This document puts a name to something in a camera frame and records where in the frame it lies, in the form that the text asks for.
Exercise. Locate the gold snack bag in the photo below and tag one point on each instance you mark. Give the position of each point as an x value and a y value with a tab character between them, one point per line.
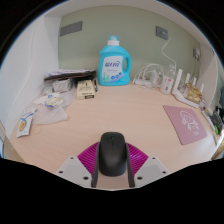
194	93

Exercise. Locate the grey pencil case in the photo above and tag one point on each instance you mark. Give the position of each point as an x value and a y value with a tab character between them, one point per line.
218	118

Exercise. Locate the black computer mouse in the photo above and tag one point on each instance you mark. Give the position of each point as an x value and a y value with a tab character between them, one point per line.
113	153

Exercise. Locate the white router with antennas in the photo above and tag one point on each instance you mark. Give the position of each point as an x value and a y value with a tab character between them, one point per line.
178	94

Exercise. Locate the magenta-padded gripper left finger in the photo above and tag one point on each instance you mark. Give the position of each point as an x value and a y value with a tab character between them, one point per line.
87	158

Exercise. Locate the long grey wall plate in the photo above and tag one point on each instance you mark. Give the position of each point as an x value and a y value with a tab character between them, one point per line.
71	28

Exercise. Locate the white power strip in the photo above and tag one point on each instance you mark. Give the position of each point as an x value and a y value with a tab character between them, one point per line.
145	82

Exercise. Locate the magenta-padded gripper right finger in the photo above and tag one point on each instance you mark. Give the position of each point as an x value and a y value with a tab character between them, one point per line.
138	158

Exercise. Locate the white charger in wall outlet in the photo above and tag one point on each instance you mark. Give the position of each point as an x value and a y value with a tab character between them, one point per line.
197	53

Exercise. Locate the pink mouse pad with drawing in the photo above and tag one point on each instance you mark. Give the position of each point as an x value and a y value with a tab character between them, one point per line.
173	116

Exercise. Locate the white sachet with yellow print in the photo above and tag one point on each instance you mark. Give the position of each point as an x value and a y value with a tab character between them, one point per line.
25	122

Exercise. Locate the clear plastic bags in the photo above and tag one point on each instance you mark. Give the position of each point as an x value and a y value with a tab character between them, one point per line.
50	115

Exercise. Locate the square grey wall socket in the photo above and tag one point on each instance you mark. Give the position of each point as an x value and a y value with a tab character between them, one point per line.
161	32

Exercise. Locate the blue detergent bottle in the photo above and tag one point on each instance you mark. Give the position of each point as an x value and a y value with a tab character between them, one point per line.
115	63

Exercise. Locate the small beige box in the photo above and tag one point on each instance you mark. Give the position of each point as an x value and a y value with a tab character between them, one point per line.
85	90

